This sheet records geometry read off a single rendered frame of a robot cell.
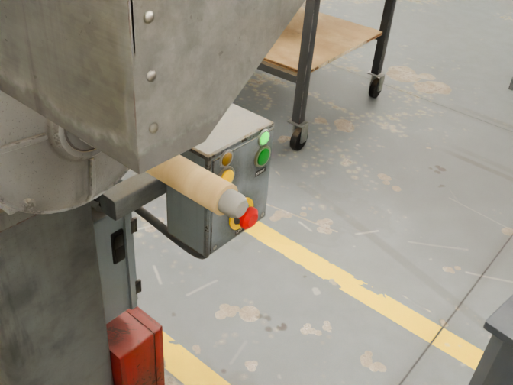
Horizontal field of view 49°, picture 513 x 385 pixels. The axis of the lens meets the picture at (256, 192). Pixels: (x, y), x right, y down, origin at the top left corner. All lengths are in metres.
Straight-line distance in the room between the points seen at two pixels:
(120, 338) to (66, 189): 0.60
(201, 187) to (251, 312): 1.61
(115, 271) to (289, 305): 1.13
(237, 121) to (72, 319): 0.46
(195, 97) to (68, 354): 0.85
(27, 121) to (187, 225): 0.40
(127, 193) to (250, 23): 0.59
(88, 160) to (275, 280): 1.63
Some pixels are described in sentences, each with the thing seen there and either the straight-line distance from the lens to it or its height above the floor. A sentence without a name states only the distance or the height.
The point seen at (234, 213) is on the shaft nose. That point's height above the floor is 1.25.
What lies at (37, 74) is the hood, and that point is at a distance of 0.37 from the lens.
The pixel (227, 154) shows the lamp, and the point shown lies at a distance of 0.85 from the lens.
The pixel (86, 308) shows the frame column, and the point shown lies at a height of 0.78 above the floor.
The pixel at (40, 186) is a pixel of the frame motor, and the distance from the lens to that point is 0.67.
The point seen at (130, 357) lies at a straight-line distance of 1.23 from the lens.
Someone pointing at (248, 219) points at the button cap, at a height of 0.98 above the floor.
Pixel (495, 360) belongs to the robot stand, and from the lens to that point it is 1.35.
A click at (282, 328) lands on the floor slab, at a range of 2.08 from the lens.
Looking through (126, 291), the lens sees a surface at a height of 0.72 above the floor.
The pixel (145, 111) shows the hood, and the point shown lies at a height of 1.42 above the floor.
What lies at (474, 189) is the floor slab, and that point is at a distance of 3.04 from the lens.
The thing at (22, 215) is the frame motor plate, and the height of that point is 1.10.
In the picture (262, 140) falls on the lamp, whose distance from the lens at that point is 0.91.
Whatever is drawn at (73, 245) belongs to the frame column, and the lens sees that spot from 0.97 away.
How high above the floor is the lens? 1.56
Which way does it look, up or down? 36 degrees down
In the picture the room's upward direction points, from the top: 5 degrees clockwise
